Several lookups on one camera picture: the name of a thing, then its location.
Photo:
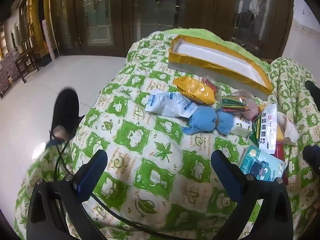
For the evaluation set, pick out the red foil packet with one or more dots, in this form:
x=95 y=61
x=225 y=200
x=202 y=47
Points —
x=278 y=151

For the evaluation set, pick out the gold cardboard box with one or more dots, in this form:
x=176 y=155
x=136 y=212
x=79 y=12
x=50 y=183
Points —
x=212 y=55

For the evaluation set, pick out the white blue desiccant packet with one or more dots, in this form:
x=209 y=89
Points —
x=170 y=102

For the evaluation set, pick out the clear packet with red label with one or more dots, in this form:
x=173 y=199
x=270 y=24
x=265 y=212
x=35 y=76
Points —
x=211 y=85

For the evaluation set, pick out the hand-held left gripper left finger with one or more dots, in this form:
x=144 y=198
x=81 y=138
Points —
x=91 y=177

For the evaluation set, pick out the pink soft item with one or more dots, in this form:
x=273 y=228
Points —
x=250 y=111

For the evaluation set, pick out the gold framed cabinet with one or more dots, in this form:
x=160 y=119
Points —
x=37 y=17

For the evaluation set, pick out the white green printed sachet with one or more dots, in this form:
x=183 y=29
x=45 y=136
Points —
x=267 y=127

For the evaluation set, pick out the wooden chair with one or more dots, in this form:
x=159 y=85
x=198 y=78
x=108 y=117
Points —
x=25 y=62

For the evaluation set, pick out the coloured sticks packet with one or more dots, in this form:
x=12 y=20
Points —
x=232 y=105

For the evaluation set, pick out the white plastic packet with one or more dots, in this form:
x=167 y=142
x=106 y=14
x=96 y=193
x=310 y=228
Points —
x=288 y=127

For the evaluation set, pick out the blue plush toy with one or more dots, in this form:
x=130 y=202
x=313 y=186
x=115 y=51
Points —
x=205 y=121

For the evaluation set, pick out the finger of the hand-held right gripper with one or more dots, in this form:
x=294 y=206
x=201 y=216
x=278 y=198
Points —
x=312 y=156
x=313 y=88

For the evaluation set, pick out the green printed blanket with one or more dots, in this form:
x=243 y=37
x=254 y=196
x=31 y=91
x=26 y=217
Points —
x=150 y=135

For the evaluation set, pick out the glossy yellow snack packet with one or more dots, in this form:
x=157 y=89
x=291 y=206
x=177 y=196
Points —
x=195 y=90

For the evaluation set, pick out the floral panel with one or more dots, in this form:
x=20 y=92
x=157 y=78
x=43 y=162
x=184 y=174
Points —
x=7 y=70

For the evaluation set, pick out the light blue cartoon tissue pack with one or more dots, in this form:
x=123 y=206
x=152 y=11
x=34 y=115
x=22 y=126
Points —
x=260 y=165

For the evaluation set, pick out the yellow block packet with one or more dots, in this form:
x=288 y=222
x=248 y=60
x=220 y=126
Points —
x=280 y=136

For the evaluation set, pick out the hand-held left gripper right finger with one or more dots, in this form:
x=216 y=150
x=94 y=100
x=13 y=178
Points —
x=221 y=171

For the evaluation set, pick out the black shoe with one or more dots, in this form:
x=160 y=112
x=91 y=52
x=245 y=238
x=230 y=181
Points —
x=65 y=110

